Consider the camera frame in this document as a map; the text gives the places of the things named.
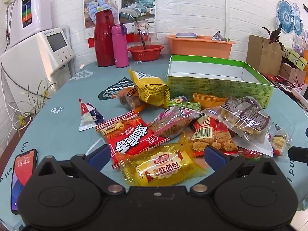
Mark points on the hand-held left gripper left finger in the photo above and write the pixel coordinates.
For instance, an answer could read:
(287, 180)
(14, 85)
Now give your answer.
(99, 155)

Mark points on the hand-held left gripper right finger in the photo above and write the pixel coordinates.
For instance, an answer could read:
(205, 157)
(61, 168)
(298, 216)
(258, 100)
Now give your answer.
(215, 157)

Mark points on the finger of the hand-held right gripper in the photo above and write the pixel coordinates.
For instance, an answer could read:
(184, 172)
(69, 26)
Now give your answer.
(298, 153)

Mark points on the red fried snack packet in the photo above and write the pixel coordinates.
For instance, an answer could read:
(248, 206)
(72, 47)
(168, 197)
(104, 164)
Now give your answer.
(209, 137)

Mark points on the small clear cake packet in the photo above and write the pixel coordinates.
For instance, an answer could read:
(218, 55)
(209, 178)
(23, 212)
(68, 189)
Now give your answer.
(279, 140)

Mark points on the red noodle snack packet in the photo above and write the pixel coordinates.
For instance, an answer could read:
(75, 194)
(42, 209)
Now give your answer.
(130, 137)

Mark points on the triangular red blue packet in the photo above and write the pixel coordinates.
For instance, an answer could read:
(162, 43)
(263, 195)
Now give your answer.
(87, 118)

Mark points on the clear brown cookie packet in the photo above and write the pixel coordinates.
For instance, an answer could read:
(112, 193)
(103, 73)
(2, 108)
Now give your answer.
(243, 118)

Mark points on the yellow bread packet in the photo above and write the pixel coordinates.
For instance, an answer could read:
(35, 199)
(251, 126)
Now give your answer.
(163, 166)

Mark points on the green pea packet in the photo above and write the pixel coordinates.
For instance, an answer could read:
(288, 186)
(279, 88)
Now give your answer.
(191, 106)

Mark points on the clear packet of brown sticks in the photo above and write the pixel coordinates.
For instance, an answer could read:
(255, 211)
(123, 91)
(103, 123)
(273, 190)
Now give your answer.
(168, 124)

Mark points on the orange snack packet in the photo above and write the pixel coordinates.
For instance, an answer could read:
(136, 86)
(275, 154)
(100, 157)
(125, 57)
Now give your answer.
(208, 99)

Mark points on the clear packet of brown cakes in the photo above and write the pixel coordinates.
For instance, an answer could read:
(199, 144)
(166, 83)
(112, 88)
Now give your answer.
(128, 99)

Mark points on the green cardboard box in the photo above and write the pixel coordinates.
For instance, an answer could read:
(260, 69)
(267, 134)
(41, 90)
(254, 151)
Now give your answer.
(216, 86)

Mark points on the yellow snack bag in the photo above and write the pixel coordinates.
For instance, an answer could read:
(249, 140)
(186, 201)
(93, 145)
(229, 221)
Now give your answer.
(149, 89)

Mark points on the red checkered cloth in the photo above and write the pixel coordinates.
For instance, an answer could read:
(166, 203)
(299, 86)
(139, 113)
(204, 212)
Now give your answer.
(276, 79)

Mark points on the smartphone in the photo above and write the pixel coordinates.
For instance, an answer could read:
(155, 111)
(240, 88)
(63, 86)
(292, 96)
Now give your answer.
(22, 173)

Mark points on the pink cardboard box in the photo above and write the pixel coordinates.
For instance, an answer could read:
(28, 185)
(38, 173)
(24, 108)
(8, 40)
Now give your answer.
(291, 73)

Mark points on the green potted plant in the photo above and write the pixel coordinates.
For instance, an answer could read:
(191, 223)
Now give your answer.
(24, 122)

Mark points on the light green box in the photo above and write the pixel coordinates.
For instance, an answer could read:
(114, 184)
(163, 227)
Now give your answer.
(297, 59)

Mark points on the brown cardboard box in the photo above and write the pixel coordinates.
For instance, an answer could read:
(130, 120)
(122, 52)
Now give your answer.
(262, 55)

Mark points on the pink bottle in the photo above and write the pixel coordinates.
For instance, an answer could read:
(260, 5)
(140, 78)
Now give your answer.
(120, 48)

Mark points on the orange plastic basin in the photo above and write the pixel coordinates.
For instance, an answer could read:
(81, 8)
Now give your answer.
(199, 49)

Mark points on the red plastic basket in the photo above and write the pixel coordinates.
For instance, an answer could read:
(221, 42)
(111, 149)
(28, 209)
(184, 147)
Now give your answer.
(145, 53)

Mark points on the red thermos jug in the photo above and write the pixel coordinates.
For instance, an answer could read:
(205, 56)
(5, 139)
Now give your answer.
(103, 41)

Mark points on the white appliance with screen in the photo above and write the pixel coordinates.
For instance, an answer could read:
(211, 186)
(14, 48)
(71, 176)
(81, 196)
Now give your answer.
(28, 60)

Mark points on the dark stirring stick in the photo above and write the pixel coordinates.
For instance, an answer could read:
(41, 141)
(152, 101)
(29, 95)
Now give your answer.
(144, 43)

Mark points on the dark purple plant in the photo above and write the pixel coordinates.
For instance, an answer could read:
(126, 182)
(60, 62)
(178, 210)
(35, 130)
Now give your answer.
(274, 35)

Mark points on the steel bowl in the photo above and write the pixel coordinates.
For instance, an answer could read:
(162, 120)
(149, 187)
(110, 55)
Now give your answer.
(217, 36)

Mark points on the jar with purple lid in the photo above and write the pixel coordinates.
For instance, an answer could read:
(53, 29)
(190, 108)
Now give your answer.
(186, 35)

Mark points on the medium blue fan decoration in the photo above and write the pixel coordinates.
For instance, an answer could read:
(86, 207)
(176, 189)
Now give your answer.
(298, 25)

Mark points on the glass pitcher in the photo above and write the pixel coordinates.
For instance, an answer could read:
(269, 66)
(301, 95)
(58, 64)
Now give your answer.
(145, 32)

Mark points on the large blue fan decoration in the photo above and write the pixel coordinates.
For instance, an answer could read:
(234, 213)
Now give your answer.
(285, 16)

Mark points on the small blue fan decoration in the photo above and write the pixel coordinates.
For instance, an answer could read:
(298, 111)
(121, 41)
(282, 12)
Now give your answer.
(295, 9)

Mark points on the white wall conduit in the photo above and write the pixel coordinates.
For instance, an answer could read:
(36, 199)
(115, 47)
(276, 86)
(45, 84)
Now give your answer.
(224, 7)

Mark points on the wall poster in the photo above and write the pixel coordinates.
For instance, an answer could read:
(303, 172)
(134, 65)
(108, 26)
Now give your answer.
(134, 2)

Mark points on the white wall water purifier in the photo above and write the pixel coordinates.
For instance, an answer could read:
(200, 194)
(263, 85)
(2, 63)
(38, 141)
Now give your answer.
(41, 9)

